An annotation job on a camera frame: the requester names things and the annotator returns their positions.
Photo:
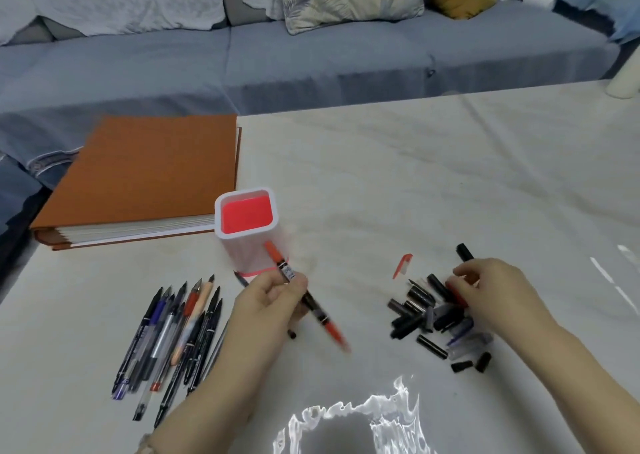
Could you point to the red white pen holder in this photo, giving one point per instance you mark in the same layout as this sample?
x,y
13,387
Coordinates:
x,y
246,213

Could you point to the orange cover binder album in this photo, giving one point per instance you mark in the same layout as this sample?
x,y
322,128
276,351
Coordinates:
x,y
140,168

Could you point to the person's right forearm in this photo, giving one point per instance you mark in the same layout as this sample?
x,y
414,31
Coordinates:
x,y
590,393

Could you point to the pile of pen caps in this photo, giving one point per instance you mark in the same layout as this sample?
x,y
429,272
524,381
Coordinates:
x,y
407,326

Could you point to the wide black pen cap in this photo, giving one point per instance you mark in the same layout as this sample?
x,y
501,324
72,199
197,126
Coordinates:
x,y
464,252

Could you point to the large white roll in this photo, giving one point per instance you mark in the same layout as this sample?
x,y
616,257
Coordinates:
x,y
625,81

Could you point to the person's left hand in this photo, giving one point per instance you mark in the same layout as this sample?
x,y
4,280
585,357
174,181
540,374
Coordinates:
x,y
250,328

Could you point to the blue grey sofa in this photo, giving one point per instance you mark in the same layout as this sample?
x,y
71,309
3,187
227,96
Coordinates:
x,y
325,53

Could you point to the white table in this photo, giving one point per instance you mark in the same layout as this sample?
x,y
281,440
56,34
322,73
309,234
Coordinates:
x,y
425,168

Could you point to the red black marker pen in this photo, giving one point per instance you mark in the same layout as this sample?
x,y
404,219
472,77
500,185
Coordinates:
x,y
324,318

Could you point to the person's right hand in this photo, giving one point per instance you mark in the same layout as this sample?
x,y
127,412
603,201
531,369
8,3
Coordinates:
x,y
505,298

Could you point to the row of pens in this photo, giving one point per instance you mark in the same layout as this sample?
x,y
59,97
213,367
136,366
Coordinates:
x,y
150,338

